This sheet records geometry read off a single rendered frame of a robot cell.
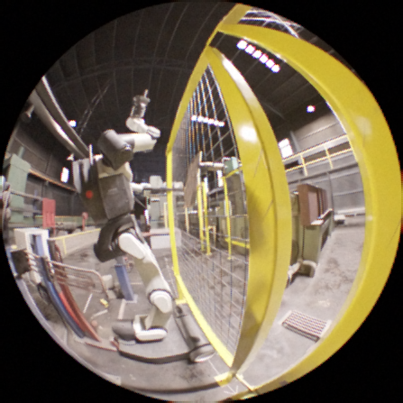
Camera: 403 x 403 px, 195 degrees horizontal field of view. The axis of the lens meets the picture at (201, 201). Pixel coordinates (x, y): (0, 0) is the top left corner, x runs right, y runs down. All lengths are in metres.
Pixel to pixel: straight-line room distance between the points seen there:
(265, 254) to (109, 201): 0.54
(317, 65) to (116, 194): 0.65
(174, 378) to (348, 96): 1.22
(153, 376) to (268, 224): 1.15
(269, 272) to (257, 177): 0.13
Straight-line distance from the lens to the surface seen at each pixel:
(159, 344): 1.05
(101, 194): 0.55
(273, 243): 0.15
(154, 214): 4.59
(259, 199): 0.16
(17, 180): 8.89
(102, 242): 0.63
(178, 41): 10.31
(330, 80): 0.17
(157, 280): 0.68
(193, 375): 1.10
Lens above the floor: 1.07
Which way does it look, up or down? 6 degrees up
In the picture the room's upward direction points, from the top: 4 degrees counter-clockwise
